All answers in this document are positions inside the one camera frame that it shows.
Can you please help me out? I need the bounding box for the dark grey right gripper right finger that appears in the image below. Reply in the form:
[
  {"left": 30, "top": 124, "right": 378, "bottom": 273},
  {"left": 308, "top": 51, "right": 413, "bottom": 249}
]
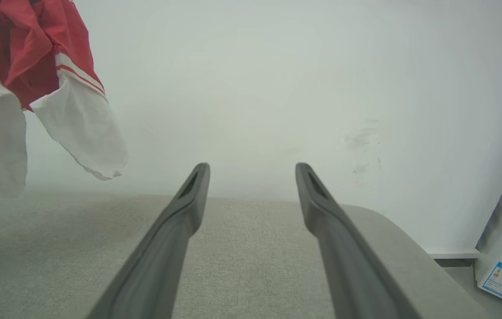
[{"left": 295, "top": 162, "right": 422, "bottom": 319}]

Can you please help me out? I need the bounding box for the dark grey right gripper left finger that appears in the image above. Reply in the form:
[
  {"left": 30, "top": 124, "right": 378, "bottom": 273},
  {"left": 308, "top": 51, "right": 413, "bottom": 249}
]
[{"left": 86, "top": 163, "right": 211, "bottom": 319}]

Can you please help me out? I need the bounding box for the red and white garment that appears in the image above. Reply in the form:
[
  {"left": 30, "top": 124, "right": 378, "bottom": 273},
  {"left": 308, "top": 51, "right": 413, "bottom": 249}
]
[{"left": 0, "top": 0, "right": 129, "bottom": 198}]

